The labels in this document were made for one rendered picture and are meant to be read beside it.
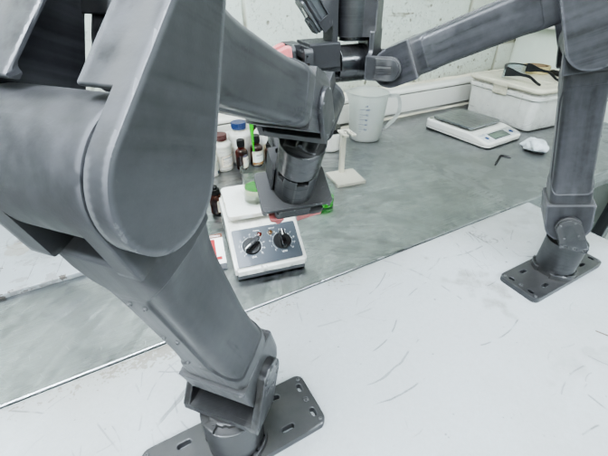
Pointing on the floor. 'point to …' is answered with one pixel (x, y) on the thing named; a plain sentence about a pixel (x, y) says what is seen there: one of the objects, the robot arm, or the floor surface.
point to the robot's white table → (385, 362)
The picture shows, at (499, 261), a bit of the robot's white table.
